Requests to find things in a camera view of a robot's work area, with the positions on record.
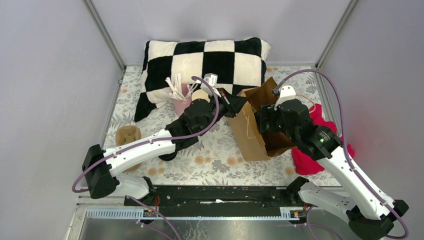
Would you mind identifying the floral table mat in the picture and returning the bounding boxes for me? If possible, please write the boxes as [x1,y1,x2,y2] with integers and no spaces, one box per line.
[100,66,340,187]

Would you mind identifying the stack of paper cups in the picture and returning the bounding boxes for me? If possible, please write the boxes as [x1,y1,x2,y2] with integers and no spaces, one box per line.
[191,89,210,103]

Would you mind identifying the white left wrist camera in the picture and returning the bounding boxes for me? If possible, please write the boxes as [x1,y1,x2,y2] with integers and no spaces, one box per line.
[200,73,221,97]

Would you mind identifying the white wrapped straws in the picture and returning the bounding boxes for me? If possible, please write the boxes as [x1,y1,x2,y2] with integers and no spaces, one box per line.
[165,73,201,101]

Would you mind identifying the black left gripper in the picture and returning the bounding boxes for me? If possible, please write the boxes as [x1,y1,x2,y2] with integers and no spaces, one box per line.
[198,88,249,136]

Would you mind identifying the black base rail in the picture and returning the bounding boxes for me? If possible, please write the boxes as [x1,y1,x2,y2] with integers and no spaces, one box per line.
[139,185,310,218]

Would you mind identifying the red cloth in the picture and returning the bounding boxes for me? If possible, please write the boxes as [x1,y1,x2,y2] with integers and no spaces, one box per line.
[290,103,344,175]

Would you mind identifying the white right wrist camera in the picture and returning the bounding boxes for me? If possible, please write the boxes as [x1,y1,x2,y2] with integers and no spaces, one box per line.
[272,85,296,110]

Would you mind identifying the black white checkered pillow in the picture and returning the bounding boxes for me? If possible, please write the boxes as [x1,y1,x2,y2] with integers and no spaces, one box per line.
[133,37,271,122]

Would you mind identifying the pink cup holder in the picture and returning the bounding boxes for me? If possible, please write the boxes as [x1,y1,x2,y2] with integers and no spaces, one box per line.
[170,83,193,117]

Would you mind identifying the brown paper bag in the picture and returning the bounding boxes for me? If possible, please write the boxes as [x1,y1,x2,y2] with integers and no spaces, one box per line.
[227,77,296,162]

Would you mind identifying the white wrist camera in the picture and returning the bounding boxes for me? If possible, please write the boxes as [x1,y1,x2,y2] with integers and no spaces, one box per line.
[272,85,296,110]
[200,73,221,97]

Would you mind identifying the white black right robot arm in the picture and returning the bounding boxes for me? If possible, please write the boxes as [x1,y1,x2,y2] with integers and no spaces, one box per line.
[255,99,409,240]

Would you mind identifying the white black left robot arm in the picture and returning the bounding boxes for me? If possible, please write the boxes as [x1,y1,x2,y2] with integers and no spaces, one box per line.
[81,88,248,206]

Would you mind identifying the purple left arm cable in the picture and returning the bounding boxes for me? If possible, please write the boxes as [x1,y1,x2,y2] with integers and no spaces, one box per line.
[71,76,221,240]

